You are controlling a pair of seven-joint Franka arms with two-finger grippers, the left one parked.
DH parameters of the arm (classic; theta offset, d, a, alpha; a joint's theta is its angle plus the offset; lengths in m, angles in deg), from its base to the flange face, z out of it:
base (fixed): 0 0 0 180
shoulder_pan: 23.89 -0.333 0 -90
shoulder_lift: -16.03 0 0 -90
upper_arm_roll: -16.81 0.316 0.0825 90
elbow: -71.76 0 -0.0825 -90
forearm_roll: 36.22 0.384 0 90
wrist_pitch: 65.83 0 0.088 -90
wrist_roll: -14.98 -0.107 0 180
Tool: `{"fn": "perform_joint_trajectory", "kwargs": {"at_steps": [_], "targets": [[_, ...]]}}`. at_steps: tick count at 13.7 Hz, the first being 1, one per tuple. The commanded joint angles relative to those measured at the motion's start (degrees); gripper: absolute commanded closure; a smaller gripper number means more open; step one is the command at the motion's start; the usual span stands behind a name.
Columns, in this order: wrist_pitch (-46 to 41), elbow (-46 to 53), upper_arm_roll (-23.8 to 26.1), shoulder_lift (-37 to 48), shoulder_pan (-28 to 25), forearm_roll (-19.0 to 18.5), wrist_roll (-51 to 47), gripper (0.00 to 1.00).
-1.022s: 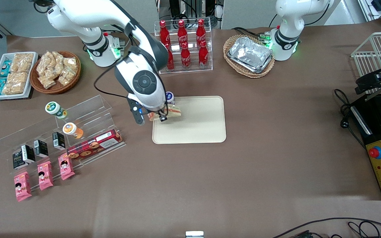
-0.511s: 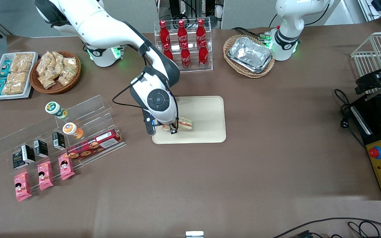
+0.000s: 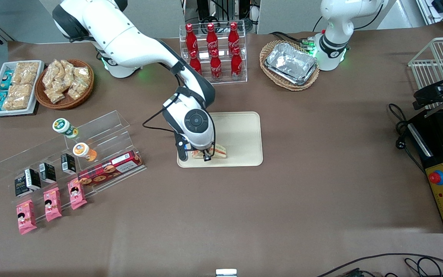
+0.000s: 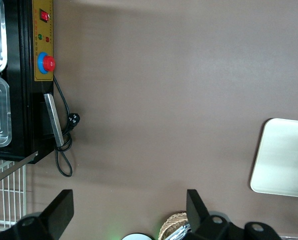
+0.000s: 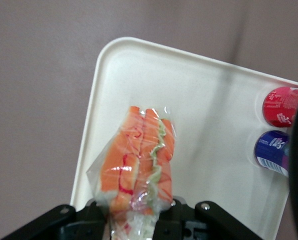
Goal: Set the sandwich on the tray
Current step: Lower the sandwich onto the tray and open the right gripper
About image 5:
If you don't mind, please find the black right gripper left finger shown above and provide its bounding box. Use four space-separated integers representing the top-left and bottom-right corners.
85 199 110 233

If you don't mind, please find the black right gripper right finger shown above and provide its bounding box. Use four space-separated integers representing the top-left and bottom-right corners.
158 196 190 226

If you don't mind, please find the plastic sandwich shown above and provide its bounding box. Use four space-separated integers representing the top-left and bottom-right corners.
86 106 177 240

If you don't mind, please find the beige plastic tray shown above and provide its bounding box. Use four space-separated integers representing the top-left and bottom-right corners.
70 36 298 240

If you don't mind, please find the blue lid yogurt cup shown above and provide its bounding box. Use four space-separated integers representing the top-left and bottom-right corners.
253 129 294 177

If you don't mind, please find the red lid yogurt cup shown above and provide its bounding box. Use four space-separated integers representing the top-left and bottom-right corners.
261 86 298 128

